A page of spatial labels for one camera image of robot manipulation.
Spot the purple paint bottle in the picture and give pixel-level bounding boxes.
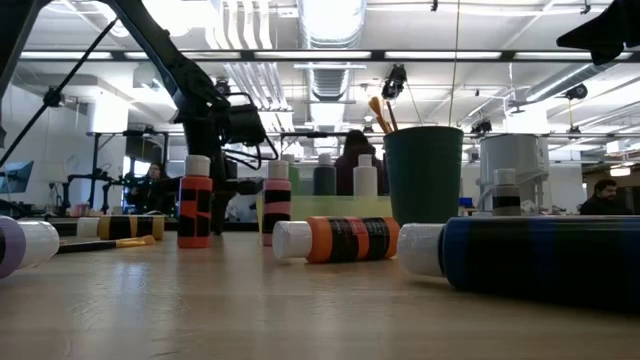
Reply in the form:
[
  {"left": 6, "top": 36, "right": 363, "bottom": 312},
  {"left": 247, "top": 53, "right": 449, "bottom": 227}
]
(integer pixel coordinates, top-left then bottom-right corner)
[{"left": 0, "top": 214, "right": 61, "bottom": 280}]

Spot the yellow paint bottle black label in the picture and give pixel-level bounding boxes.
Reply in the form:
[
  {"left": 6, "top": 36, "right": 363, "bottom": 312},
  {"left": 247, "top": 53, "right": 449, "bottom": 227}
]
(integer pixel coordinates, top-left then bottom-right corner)
[{"left": 76, "top": 214, "right": 166, "bottom": 242}]

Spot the silver round ceiling duct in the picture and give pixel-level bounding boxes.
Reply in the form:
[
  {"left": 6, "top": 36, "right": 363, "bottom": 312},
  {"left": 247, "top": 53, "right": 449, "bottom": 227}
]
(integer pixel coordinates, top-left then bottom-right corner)
[{"left": 297, "top": 0, "right": 369, "bottom": 101}]

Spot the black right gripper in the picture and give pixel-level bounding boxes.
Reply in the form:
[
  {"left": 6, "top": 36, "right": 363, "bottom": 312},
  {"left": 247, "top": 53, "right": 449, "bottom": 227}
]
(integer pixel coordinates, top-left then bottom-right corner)
[{"left": 556, "top": 0, "right": 640, "bottom": 66}]

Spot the tall dark grey paint bottle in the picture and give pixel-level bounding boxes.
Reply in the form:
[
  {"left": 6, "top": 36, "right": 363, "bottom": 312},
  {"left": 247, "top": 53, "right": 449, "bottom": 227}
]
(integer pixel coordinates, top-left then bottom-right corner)
[{"left": 313, "top": 152, "right": 338, "bottom": 197}]

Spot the red-orange paint bottle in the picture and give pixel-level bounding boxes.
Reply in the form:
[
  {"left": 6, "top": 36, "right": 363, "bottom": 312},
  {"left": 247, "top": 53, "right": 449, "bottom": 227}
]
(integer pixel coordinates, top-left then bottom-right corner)
[{"left": 177, "top": 155, "right": 214, "bottom": 250}]

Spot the background computer monitor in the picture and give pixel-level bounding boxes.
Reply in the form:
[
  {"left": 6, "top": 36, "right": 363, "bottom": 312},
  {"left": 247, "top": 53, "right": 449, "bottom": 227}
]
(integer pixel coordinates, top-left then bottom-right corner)
[{"left": 0, "top": 159, "right": 35, "bottom": 195}]

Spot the blue paint bottle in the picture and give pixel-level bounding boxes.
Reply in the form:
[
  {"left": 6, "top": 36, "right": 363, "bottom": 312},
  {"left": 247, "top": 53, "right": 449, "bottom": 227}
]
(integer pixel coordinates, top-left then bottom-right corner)
[{"left": 397, "top": 214, "right": 640, "bottom": 314}]

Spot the person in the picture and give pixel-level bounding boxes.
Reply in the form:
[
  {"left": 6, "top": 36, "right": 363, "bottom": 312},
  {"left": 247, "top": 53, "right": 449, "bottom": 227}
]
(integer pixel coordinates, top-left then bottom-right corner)
[
  {"left": 125, "top": 162, "right": 180, "bottom": 216},
  {"left": 333, "top": 129, "right": 387, "bottom": 197},
  {"left": 579, "top": 178, "right": 634, "bottom": 216}
]

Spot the black overhead frame beam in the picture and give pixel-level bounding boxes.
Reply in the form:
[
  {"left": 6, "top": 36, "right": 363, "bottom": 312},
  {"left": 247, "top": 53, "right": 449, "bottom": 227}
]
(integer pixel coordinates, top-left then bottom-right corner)
[{"left": 14, "top": 48, "right": 640, "bottom": 64}]

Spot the white paint bottle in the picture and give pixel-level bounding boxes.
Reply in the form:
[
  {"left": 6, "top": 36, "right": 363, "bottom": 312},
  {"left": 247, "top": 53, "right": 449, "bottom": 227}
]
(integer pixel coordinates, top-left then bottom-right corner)
[{"left": 353, "top": 153, "right": 379, "bottom": 198}]

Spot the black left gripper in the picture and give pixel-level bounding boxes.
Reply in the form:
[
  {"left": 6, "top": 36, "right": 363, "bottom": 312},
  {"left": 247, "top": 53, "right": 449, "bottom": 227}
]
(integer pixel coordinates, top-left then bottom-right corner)
[{"left": 184, "top": 112, "right": 265, "bottom": 236}]

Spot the black neighbouring rig frame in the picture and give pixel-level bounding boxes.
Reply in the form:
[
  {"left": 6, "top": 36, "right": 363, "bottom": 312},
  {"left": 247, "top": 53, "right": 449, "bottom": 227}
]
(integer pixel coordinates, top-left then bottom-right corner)
[{"left": 85, "top": 129, "right": 236, "bottom": 214}]

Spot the thin hanging cable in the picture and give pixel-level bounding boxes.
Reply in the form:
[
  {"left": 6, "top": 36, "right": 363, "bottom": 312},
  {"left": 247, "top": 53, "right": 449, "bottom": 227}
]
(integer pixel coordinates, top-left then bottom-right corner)
[{"left": 447, "top": 0, "right": 461, "bottom": 126}]

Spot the yellow plastic tray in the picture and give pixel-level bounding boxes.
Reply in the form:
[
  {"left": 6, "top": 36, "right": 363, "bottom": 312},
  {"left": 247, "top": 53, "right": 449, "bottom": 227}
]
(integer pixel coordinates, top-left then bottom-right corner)
[{"left": 256, "top": 194, "right": 394, "bottom": 224}]

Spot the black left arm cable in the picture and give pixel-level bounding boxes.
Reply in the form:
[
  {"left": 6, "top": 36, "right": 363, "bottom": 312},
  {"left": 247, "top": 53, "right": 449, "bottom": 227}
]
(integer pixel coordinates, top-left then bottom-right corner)
[{"left": 0, "top": 18, "right": 120, "bottom": 167}]

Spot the green paint bottle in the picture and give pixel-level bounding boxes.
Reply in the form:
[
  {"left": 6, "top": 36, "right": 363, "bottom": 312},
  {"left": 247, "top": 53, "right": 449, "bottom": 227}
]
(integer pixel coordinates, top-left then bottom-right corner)
[{"left": 285, "top": 153, "right": 302, "bottom": 197}]

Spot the small grey paint bottle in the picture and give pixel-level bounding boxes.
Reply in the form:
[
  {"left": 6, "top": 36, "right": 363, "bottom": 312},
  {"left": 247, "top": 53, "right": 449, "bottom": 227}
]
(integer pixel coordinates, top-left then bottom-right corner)
[{"left": 492, "top": 168, "right": 522, "bottom": 217}]

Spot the silver slanted ceiling duct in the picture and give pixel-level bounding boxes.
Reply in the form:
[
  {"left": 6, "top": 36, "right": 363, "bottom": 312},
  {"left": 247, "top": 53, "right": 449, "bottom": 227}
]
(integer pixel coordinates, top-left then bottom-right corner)
[{"left": 519, "top": 59, "right": 640, "bottom": 104}]

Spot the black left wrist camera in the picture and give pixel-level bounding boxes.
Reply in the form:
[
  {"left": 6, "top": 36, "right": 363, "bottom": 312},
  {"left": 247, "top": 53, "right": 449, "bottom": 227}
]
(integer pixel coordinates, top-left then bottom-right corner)
[{"left": 227, "top": 103, "right": 269, "bottom": 147}]

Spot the pink paint bottle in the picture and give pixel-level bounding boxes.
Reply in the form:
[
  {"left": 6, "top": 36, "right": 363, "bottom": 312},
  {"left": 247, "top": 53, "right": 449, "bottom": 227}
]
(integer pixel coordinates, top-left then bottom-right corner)
[{"left": 263, "top": 159, "right": 293, "bottom": 247}]

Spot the orange paint bottle black label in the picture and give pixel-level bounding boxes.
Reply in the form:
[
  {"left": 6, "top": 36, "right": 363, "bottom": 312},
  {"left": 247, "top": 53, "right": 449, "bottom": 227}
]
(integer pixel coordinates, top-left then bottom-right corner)
[{"left": 272, "top": 215, "right": 401, "bottom": 265}]

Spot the dark green plastic cup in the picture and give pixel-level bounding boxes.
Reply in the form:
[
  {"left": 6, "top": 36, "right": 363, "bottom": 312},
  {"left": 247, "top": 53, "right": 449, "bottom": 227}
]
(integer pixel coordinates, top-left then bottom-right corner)
[{"left": 383, "top": 125, "right": 465, "bottom": 226}]

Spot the black paintbrush yellow ferrule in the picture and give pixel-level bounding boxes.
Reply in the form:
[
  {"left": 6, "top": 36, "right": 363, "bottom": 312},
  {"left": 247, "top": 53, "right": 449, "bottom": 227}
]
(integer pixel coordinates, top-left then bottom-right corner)
[{"left": 57, "top": 234, "right": 156, "bottom": 255}]

